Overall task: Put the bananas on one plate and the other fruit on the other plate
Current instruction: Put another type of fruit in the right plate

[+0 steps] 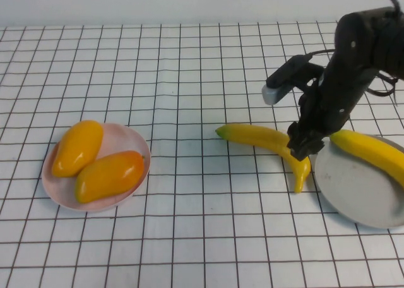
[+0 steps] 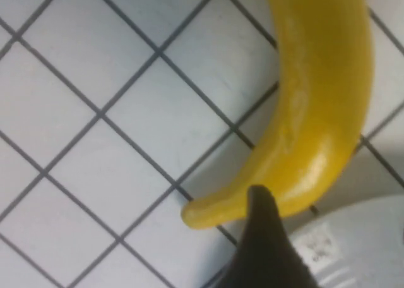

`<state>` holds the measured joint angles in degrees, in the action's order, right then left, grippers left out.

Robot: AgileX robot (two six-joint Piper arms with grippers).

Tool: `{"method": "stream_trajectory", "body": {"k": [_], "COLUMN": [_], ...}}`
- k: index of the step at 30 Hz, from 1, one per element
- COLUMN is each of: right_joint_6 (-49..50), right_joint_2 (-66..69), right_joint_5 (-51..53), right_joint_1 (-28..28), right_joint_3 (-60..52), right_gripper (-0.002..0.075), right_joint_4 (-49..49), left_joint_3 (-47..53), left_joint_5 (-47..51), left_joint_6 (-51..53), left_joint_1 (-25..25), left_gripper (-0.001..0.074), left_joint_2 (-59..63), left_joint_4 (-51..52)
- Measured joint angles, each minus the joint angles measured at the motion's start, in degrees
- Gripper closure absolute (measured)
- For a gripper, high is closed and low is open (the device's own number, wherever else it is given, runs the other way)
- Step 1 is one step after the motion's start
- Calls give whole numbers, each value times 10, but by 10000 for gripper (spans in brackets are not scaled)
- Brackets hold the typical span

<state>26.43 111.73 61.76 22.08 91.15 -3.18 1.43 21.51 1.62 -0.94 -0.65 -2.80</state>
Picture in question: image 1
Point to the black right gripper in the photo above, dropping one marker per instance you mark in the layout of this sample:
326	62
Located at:
334	101

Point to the yellow plastic banana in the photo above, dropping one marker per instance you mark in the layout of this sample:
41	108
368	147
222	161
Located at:
372	149
252	134

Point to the orange mango with green tip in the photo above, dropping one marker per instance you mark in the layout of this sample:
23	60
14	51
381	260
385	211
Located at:
107	177

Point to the orange yellow mango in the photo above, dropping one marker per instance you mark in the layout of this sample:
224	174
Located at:
75	149

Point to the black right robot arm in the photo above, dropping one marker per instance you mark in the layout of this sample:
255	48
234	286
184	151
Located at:
378	35

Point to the grey round plate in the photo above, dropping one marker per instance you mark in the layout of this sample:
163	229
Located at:
353	187

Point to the pink round plate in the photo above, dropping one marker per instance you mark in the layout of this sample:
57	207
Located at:
126	139

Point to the white grid tablecloth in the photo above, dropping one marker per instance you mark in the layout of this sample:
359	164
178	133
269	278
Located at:
189	63

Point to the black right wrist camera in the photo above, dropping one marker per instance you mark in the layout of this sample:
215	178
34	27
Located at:
284	76

